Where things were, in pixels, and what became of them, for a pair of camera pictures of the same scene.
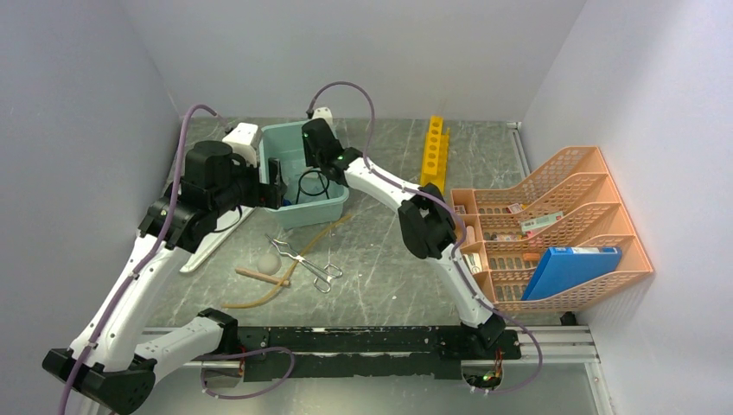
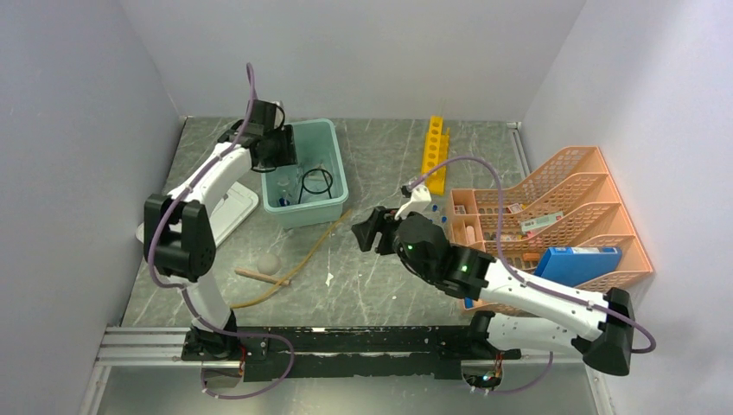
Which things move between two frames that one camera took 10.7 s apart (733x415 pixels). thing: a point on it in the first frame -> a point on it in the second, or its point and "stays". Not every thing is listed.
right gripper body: x=312 y=158 -> x=389 y=226
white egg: x=269 y=264 stays
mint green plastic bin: x=311 y=199 stays
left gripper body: x=260 y=194 -> x=281 y=150
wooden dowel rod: x=263 y=277 stays
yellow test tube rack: x=437 y=148 stays
